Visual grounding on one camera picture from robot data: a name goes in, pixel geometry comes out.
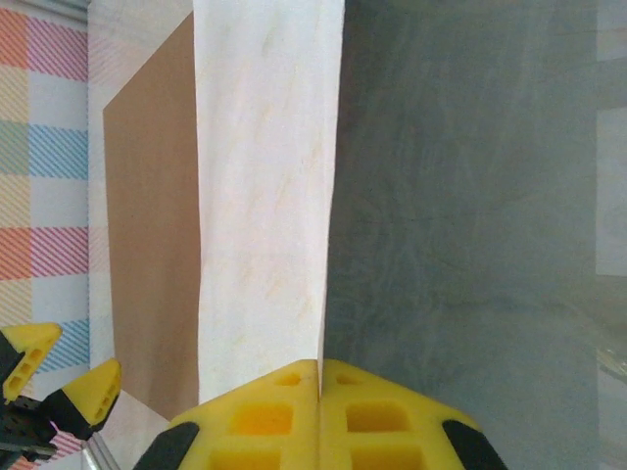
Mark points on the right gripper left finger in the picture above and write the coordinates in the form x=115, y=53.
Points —
x=255, y=421

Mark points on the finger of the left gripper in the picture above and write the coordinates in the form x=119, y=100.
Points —
x=29, y=347
x=90, y=396

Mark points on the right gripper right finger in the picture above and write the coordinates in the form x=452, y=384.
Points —
x=382, y=421

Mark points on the brown backing board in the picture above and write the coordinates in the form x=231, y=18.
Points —
x=152, y=220

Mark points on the blue wave photo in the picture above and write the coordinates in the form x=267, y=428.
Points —
x=465, y=196

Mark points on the aluminium side rail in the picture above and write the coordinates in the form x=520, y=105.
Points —
x=98, y=455

